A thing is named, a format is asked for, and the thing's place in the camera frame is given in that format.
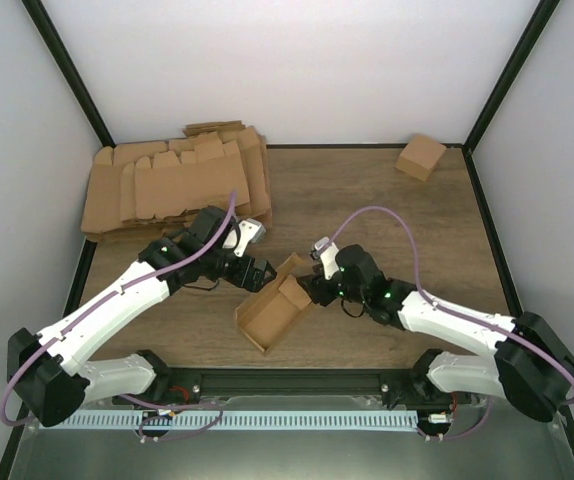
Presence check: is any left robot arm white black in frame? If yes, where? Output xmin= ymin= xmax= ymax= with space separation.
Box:
xmin=6 ymin=206 xmax=276 ymax=427

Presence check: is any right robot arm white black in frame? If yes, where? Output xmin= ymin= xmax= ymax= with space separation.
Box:
xmin=298 ymin=244 xmax=574 ymax=423

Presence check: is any folded brown cardboard box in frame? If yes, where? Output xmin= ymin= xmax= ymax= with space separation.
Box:
xmin=395 ymin=134 xmax=447 ymax=182

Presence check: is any stack of flat cardboard boxes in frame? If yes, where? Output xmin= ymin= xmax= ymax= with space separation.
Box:
xmin=81 ymin=120 xmax=273 ymax=241

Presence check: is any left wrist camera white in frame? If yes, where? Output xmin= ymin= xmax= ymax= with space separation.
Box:
xmin=234 ymin=219 xmax=266 ymax=257

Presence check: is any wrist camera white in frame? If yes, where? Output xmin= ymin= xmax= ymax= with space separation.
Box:
xmin=310 ymin=237 xmax=339 ymax=280
xmin=234 ymin=219 xmax=266 ymax=257

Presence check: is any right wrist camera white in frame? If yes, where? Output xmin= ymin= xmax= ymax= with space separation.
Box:
xmin=310 ymin=237 xmax=339 ymax=280

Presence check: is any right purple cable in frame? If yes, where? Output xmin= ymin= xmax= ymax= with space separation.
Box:
xmin=316 ymin=206 xmax=574 ymax=444

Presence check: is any purple cable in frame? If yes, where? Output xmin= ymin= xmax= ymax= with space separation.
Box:
xmin=316 ymin=206 xmax=574 ymax=444
xmin=0 ymin=188 xmax=241 ymax=443

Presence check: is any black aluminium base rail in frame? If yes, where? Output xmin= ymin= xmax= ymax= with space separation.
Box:
xmin=138 ymin=367 xmax=450 ymax=405

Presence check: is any light blue slotted cable duct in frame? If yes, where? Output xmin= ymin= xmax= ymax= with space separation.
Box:
xmin=56 ymin=410 xmax=418 ymax=433

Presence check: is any black enclosure frame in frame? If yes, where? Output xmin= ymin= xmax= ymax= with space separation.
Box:
xmin=0 ymin=1 xmax=574 ymax=479

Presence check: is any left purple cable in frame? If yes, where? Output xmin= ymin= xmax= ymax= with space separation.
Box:
xmin=0 ymin=188 xmax=241 ymax=443

